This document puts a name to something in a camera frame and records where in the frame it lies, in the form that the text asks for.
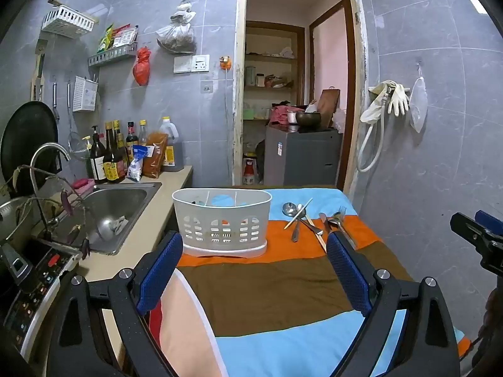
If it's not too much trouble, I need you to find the clear plastic bag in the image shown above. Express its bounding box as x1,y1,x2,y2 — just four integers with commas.
156,0,197,53

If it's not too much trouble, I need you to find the small steel spoon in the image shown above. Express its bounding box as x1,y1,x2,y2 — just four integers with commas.
296,203,315,229

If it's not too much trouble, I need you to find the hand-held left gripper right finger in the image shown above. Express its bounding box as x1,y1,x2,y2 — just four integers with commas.
326,231,461,377

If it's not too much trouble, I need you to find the white wall chopstick holder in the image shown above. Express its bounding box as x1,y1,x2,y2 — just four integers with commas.
72,75,99,113

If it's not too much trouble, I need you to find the dark pump sauce bottle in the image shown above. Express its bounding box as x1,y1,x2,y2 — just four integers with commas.
90,126,108,183

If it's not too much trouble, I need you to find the white plastic wall basket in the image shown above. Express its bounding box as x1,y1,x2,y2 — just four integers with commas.
41,5,96,40

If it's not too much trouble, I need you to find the blue white bag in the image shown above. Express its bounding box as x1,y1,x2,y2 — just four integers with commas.
126,145,155,183

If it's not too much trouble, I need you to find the steel sink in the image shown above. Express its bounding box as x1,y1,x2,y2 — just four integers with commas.
51,182,163,256

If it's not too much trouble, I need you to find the wooden chopstick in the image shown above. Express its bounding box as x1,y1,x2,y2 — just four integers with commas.
283,198,314,230
304,214,328,253

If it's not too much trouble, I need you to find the red seasoning packet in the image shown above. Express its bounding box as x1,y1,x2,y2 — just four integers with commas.
111,24,139,48

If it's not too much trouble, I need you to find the withered plant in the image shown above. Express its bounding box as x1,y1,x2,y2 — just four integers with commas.
0,165,92,260

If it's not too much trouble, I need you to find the wooden cutting board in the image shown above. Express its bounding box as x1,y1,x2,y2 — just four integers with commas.
316,88,341,128

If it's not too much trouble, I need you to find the red plastic bag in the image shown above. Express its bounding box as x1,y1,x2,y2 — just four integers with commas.
132,46,152,85

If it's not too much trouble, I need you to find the wooden door frame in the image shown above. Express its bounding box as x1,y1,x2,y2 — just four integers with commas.
233,0,372,190

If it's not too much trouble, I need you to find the steel faucet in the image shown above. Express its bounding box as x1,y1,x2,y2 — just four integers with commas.
30,143,72,190

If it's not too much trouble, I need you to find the cooking oil jug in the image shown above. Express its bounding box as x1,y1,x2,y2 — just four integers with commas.
159,116,185,172

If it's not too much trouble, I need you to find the striped colourful blanket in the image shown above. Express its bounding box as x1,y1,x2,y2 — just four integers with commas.
147,188,470,377

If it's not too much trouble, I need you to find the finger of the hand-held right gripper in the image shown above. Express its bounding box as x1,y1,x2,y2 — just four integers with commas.
450,212,492,249
475,210,503,238

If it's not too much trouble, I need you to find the white hose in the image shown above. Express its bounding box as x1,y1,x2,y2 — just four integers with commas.
356,88,394,173

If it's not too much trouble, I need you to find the white rubber glove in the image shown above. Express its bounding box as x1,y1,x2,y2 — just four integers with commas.
387,82,412,117

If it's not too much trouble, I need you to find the metal wall rack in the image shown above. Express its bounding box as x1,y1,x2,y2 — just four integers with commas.
88,44,138,67

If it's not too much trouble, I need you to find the dark yellow-capped sauce bottle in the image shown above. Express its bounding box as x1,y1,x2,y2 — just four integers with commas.
103,121,126,183

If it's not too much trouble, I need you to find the beige rubber glove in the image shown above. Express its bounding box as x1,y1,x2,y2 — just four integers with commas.
359,79,397,123

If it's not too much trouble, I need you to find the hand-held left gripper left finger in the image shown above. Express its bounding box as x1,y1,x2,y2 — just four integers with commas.
46,231,185,377

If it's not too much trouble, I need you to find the bronze bowl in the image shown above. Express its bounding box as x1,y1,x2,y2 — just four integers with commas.
296,112,322,128

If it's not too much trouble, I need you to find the grey fridge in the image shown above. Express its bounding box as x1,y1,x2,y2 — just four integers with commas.
264,126,344,186

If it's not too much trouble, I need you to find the pale green box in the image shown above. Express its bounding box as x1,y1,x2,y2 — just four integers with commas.
243,104,268,121

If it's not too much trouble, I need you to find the large steel spoon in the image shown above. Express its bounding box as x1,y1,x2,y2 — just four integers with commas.
282,202,301,243

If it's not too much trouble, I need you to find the person's right forearm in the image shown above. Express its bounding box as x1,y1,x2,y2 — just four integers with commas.
472,288,503,368

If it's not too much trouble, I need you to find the red-label sauce bottle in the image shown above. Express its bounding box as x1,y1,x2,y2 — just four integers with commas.
126,122,139,166

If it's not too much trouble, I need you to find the wooden spatula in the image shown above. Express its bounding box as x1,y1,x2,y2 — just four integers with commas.
30,39,48,101

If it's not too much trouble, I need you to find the steel mesh strainer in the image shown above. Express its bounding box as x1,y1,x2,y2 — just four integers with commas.
65,80,92,161

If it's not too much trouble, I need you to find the steel ladle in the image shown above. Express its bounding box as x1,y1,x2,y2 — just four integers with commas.
51,82,61,123

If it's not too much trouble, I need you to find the red cloth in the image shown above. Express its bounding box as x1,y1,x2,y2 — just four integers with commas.
269,104,295,126

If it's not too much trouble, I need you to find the green snack packet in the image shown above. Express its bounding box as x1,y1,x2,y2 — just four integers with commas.
97,24,114,53

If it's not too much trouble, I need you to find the white plastic utensil basket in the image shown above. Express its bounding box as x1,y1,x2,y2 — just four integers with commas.
172,188,273,258

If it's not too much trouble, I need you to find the brown spice bag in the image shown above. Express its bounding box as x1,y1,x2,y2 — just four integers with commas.
142,131,169,179

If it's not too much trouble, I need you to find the thin wall cable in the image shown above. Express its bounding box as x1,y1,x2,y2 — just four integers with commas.
223,69,232,183

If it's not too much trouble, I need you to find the induction cooker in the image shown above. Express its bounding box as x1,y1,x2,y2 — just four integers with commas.
0,239,84,362

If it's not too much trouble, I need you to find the wooden shelf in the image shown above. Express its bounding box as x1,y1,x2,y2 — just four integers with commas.
243,21,306,121

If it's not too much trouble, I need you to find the black wok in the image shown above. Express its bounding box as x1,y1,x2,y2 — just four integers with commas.
0,101,64,199

